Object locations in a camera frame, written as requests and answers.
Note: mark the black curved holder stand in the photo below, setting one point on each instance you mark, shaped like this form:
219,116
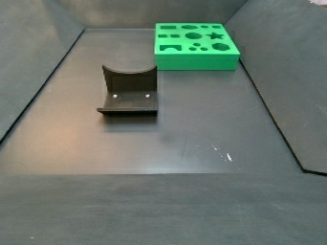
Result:
131,86

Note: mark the green shape sorter box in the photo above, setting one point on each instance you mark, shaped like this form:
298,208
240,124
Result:
193,46

